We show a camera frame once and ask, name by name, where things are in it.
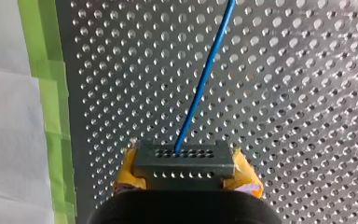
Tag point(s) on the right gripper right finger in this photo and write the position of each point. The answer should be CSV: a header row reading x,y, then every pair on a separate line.
x,y
244,177

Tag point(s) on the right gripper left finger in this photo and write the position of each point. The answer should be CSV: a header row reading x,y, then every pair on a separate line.
x,y
126,175

